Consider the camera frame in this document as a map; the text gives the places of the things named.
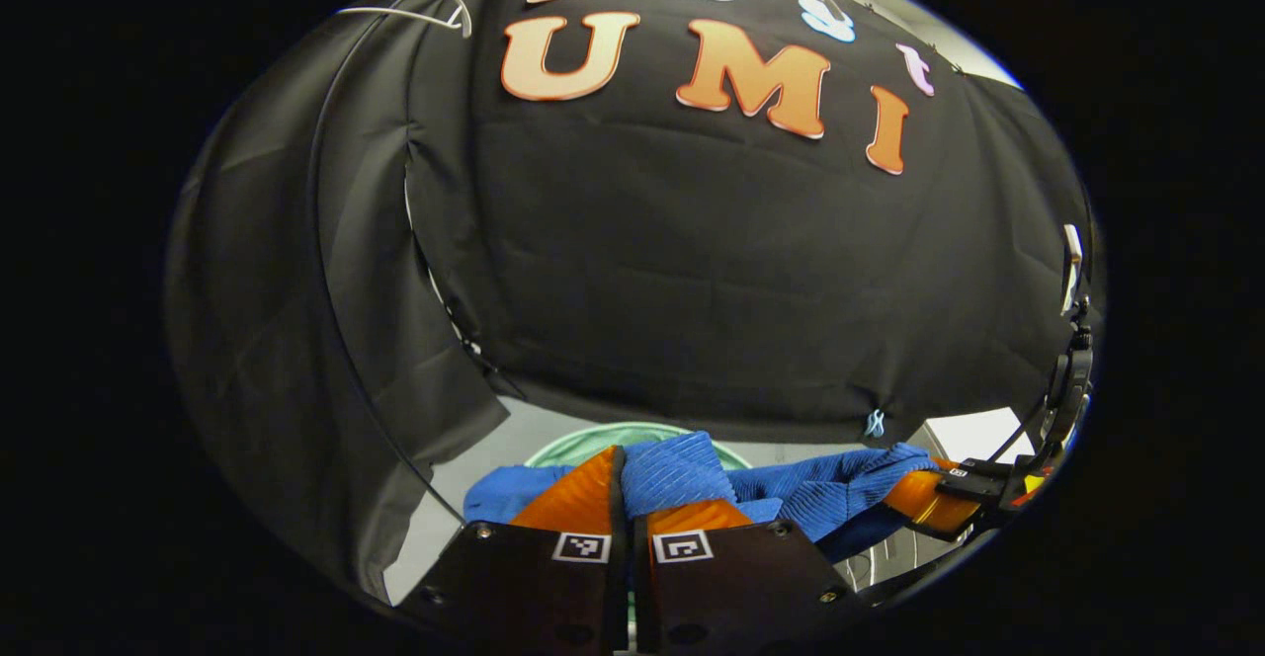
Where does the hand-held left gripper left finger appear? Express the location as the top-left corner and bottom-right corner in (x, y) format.
(395, 446), (631, 656)

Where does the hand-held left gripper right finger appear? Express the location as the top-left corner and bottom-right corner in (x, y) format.
(632, 498), (873, 656)

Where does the blue corduroy jacket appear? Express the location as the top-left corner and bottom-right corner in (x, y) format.
(463, 431), (942, 566)

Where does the black metal clothes rack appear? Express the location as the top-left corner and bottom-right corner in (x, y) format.
(304, 0), (467, 529)

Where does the green laundry hamper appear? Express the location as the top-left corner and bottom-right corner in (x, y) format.
(524, 422), (754, 471)

